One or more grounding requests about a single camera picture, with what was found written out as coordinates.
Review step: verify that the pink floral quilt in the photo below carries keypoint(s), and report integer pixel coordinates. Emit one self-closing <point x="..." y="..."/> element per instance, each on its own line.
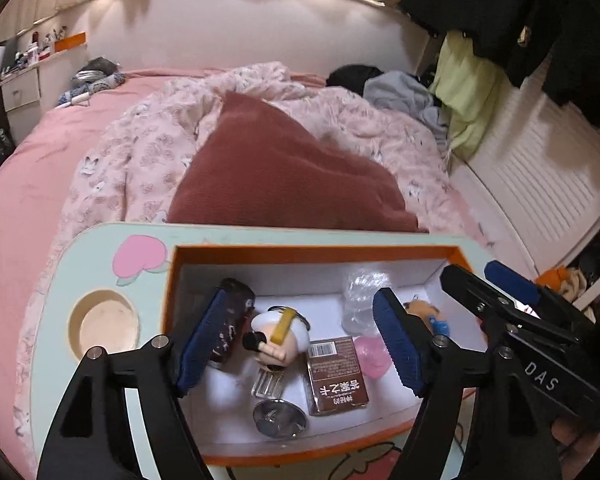
<point x="145" y="160"/>

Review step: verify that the orange cardboard box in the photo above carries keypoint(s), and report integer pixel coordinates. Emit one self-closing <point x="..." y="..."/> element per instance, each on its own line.
<point x="305" y="280"/>

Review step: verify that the pink bed sheet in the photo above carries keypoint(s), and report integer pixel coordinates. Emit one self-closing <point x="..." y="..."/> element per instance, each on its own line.
<point x="25" y="200"/>

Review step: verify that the mint cartoon lap table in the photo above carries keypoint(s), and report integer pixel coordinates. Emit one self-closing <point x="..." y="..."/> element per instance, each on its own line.
<point x="105" y="260"/>

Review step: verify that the cream cloth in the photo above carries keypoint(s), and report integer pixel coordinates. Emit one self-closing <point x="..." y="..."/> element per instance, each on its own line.
<point x="576" y="285"/>

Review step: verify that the white nightstand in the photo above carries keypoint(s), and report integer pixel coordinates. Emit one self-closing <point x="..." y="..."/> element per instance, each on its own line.
<point x="22" y="90"/>

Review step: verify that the grey garment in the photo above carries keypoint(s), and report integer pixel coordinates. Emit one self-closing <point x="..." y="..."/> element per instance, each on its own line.
<point x="400" y="92"/>

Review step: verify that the black hanging clothes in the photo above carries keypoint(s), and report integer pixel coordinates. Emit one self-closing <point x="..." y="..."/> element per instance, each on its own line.
<point x="480" y="0"/>

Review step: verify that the black garment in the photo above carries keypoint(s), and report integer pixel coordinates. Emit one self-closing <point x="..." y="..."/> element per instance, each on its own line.
<point x="352" y="77"/>

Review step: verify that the small orange box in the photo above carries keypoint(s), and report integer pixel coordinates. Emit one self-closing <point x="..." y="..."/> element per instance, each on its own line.
<point x="70" y="41"/>

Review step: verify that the clear plastic wrap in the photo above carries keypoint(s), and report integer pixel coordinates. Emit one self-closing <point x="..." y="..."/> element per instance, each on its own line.
<point x="362" y="295"/>

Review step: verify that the blue striped cloth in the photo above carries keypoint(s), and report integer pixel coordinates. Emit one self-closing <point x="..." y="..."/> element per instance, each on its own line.
<point x="97" y="80"/>

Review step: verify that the orange bottle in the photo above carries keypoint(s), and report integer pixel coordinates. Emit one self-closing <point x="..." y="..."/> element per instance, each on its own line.
<point x="555" y="277"/>

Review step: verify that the white curved headboard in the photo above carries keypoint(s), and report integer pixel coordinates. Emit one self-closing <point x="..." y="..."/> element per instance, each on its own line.
<point x="230" y="30"/>

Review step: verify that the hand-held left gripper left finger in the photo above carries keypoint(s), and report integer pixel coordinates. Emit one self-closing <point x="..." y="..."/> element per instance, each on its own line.
<point x="200" y="345"/>

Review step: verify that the brown card box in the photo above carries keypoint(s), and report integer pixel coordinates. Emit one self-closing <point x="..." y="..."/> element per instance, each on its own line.
<point x="337" y="375"/>

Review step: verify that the yellow-green garment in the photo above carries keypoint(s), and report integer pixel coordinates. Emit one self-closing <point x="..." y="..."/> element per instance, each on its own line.
<point x="465" y="85"/>

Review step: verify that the maroon fleece blanket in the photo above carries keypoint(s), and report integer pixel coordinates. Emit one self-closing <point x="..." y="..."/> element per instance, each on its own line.
<point x="280" y="170"/>

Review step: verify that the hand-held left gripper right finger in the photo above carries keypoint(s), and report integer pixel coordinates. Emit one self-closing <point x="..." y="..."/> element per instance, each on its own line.
<point x="397" y="350"/>

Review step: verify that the cluster of small bottles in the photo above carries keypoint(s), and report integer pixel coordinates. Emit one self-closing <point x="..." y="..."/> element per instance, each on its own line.
<point x="35" y="50"/>

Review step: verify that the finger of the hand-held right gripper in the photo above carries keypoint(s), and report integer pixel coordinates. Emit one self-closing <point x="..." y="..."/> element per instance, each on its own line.
<point x="510" y="280"/>
<point x="475" y="295"/>

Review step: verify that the black textured case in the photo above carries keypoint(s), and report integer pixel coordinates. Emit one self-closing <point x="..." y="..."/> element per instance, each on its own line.
<point x="232" y="320"/>

